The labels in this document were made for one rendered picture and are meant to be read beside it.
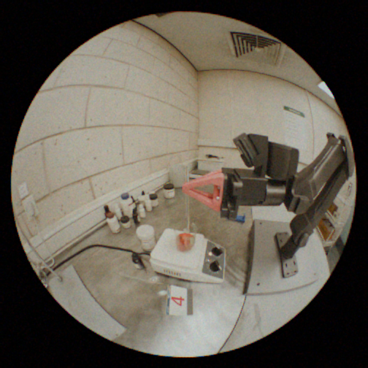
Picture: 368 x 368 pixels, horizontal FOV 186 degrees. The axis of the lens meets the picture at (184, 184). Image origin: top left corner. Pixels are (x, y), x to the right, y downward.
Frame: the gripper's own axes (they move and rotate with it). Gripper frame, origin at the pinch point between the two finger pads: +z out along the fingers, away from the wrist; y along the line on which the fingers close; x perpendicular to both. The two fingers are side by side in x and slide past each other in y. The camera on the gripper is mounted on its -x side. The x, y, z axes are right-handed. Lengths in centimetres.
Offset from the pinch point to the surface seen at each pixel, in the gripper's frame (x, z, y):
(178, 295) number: 22.9, -0.6, 13.6
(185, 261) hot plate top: 16.3, -0.7, 5.8
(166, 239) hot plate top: 16.0, 6.1, -0.4
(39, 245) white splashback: 15, 51, 35
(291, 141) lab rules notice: -25, -120, -119
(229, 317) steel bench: 25.5, -14.6, 19.7
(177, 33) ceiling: -131, 15, -52
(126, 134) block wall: -16, 40, -32
